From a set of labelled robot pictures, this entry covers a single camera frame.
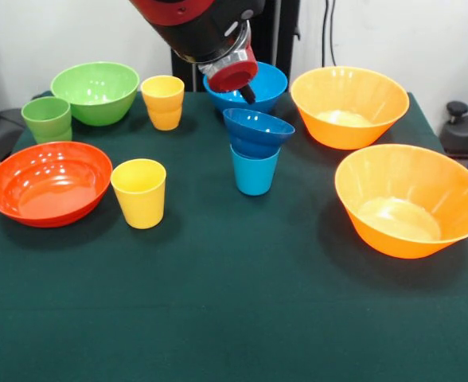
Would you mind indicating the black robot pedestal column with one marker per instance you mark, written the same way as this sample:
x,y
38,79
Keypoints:
x,y
283,36

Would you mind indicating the green plastic cup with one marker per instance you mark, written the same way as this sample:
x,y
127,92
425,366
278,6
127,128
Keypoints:
x,y
53,138
47,115

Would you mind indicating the red plastic bowl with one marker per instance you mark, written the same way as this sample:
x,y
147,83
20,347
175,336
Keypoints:
x,y
47,183

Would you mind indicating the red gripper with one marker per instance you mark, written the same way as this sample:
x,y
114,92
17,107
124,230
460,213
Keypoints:
x,y
234,77

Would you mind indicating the yellow plastic cup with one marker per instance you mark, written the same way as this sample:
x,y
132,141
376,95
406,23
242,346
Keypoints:
x,y
162,93
165,119
140,203

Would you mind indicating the light blue plastic bowl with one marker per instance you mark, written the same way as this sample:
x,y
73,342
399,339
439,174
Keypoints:
x,y
271,85

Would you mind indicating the green plastic bowl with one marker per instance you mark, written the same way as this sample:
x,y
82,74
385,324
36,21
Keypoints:
x,y
94,91

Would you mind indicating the dark green tablecloth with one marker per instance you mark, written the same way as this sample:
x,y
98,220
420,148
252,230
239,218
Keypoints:
x,y
234,298

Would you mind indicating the orange plastic bowl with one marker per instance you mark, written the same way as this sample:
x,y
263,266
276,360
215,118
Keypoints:
x,y
411,187
349,95

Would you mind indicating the dark blue plastic bowl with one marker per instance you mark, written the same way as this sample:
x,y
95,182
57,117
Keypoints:
x,y
258,131

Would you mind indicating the light blue plastic cup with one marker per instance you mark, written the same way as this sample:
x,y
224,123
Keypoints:
x,y
254,177

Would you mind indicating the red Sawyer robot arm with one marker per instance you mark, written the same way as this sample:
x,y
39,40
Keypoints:
x,y
202,28

